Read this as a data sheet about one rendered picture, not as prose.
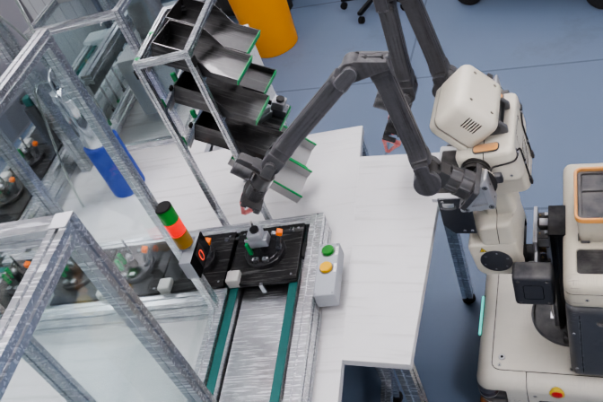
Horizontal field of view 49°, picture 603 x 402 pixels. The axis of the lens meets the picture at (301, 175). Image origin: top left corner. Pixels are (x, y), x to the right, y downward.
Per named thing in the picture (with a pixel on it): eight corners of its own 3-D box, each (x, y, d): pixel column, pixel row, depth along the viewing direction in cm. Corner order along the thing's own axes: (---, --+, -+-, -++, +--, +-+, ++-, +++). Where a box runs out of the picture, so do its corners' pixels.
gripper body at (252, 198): (239, 206, 203) (247, 192, 198) (245, 183, 210) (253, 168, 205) (258, 214, 204) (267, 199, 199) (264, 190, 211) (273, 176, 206)
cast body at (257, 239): (270, 236, 221) (263, 222, 217) (268, 246, 218) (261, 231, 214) (247, 239, 224) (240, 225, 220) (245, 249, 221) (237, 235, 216)
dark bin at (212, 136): (284, 137, 232) (286, 121, 226) (273, 162, 223) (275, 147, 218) (208, 115, 235) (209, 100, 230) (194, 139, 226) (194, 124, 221)
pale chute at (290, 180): (307, 177, 244) (312, 170, 241) (296, 204, 235) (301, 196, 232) (240, 139, 240) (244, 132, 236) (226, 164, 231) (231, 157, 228)
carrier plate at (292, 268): (306, 226, 231) (304, 222, 229) (297, 282, 213) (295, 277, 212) (242, 234, 238) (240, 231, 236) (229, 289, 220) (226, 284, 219)
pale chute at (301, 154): (311, 150, 255) (317, 144, 251) (301, 174, 246) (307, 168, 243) (247, 113, 250) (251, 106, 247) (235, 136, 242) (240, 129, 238)
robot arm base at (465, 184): (479, 194, 181) (483, 163, 189) (452, 182, 181) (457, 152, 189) (463, 212, 187) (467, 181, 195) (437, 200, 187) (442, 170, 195)
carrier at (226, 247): (239, 235, 238) (225, 211, 230) (224, 289, 221) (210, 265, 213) (178, 242, 245) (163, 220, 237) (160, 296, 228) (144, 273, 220)
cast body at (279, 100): (289, 110, 242) (291, 96, 237) (285, 118, 239) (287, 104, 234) (266, 104, 243) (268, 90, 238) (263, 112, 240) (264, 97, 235)
